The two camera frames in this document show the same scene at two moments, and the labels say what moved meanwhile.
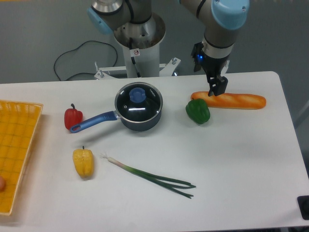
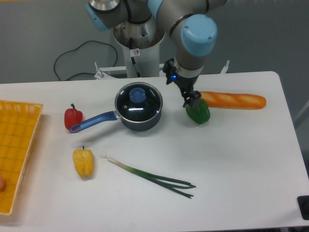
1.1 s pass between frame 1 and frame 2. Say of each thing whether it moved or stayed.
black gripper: moved
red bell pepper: stayed
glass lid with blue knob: stayed
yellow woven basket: stayed
